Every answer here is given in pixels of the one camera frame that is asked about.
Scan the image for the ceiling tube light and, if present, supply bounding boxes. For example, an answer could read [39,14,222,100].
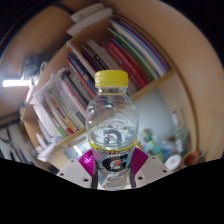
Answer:
[2,78,32,88]

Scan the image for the white-lidded labelled jar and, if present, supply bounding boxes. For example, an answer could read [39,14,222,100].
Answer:
[164,153,183,172]

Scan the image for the brown ceramic mug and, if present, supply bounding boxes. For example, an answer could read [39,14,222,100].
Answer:
[182,149,209,168]

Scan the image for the hanging dark clothes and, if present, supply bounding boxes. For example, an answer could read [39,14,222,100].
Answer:
[0,124,33,165]

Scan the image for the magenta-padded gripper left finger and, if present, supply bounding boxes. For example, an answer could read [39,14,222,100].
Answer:
[56,148,99,189]

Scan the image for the clear yellow-capped drink bottle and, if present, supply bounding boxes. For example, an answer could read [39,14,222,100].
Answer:
[84,69,140,192]

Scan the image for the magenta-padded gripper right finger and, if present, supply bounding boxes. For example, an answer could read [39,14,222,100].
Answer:
[129,147,169,189]

